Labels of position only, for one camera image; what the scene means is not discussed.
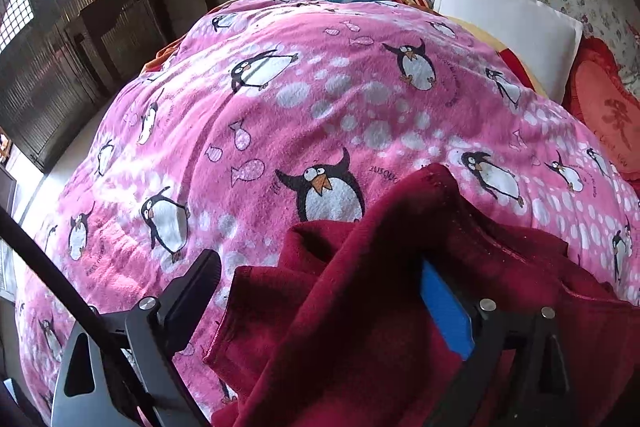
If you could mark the yellow red folded cloth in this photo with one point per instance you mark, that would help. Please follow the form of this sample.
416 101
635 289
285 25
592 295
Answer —
514 63

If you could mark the pink penguin blanket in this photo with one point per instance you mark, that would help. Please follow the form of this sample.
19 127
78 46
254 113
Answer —
272 112

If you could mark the white pillow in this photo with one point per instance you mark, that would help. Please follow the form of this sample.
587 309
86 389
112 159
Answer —
544 39

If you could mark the lattice window door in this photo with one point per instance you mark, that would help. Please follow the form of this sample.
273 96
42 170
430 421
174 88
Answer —
50 87

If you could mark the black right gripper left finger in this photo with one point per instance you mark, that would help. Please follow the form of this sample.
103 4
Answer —
89 392

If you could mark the dark red fleece garment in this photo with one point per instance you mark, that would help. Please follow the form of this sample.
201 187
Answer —
337 334

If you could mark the red heart cushion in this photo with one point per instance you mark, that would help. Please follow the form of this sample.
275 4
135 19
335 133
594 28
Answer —
595 95

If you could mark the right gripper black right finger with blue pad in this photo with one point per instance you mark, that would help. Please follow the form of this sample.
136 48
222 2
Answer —
513 358

